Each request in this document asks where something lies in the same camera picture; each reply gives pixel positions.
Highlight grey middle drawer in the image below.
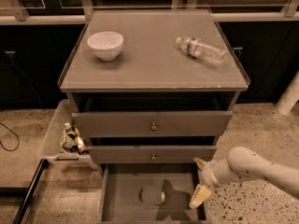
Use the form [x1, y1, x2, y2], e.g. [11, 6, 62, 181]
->
[89, 146, 217, 164]

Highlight black floor rail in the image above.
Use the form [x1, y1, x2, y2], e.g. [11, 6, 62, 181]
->
[12, 159, 49, 224]

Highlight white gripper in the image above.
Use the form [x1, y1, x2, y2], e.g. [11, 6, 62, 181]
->
[189, 158, 222, 209]

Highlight grey bottom drawer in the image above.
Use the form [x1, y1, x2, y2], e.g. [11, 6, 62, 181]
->
[98, 163, 211, 224]

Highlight grey drawer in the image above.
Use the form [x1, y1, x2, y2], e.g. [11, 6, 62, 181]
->
[89, 146, 217, 164]
[72, 111, 233, 137]
[98, 163, 211, 224]

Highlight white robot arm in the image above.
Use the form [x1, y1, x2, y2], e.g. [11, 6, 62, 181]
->
[189, 147, 299, 209]

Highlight grey drawer cabinet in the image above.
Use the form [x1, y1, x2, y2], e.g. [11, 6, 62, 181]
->
[57, 8, 250, 224]

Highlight bottles in storage bin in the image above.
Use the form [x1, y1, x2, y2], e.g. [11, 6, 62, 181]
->
[61, 122, 89, 155]

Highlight metal frame railing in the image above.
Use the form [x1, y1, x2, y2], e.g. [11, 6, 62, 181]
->
[1, 0, 299, 23]

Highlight black floor cable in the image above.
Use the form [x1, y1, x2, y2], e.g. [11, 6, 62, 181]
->
[0, 122, 21, 152]

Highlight grey top drawer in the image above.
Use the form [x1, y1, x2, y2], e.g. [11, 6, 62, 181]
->
[72, 111, 233, 137]

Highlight clear plastic water bottle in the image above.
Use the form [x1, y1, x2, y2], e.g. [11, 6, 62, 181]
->
[177, 37, 227, 67]

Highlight white ceramic bowl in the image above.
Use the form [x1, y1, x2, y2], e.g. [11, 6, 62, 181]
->
[87, 32, 123, 61]

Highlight clear plastic storage bin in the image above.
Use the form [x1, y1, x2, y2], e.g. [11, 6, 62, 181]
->
[40, 99, 97, 170]

